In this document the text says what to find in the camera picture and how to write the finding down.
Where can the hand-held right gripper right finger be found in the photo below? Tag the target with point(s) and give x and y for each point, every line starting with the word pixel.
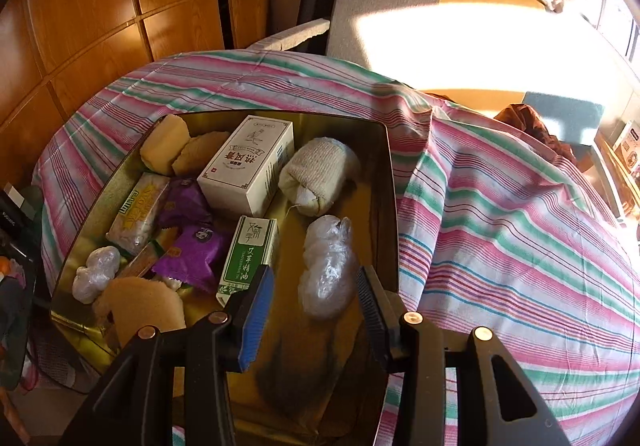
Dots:
pixel 372 311

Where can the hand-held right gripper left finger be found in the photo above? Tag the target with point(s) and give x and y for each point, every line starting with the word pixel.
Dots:
pixel 255 321

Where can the white plastic bag ball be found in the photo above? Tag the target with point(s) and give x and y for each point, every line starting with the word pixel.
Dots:
pixel 95 273
pixel 325 271

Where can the green white carton box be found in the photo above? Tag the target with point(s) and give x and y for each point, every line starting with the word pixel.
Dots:
pixel 247 251

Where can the gold tin box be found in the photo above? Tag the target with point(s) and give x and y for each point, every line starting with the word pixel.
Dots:
pixel 310 376

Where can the purple snack packet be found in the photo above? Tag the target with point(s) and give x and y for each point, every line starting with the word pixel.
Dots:
pixel 195 256
pixel 182 201

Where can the yellow sponge block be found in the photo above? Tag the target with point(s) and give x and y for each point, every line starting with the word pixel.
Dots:
pixel 162 146
pixel 197 153
pixel 145 303

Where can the clear sesame snack pack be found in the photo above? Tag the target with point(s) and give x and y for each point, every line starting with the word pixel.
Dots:
pixel 140 261

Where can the beige sock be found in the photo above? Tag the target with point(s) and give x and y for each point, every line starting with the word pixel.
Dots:
pixel 315 171

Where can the yellow white snack packet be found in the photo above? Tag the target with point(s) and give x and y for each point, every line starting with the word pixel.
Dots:
pixel 137 216

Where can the striped pink green bedsheet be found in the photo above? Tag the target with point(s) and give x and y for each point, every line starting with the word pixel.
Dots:
pixel 500 251

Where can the brown cloth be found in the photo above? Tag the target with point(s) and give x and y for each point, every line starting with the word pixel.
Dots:
pixel 530 121

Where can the wooden side table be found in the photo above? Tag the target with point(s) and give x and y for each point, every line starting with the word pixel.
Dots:
pixel 615 196

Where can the white foam board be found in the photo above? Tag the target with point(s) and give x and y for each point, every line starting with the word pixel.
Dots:
pixel 295 33

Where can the white product box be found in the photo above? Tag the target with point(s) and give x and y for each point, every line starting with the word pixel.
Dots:
pixel 630 146

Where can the wooden wardrobe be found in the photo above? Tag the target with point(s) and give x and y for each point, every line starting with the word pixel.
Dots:
pixel 100 1

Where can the window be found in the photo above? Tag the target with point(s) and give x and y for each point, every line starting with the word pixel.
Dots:
pixel 620 16

